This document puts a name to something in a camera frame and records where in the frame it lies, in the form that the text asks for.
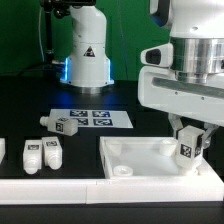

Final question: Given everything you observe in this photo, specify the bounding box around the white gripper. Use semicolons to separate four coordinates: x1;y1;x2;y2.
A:
138;66;224;149

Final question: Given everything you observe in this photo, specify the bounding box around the white square tabletop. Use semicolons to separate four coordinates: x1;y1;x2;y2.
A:
99;135;188;179

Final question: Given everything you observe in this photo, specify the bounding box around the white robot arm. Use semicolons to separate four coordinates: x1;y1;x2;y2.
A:
61;0;224;148

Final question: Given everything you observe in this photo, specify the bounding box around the fiducial tag sheet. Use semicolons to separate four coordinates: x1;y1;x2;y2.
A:
50;109;133;128

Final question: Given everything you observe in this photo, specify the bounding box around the white obstacle fence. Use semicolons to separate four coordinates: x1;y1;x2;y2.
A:
0;139;224;205

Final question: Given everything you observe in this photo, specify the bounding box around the white block at left edge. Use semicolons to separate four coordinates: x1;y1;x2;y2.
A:
0;138;5;164

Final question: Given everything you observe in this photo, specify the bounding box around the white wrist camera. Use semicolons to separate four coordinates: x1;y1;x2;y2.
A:
140;43;174;68

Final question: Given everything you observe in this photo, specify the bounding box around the black camera stand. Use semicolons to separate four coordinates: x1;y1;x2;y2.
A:
39;0;96;63

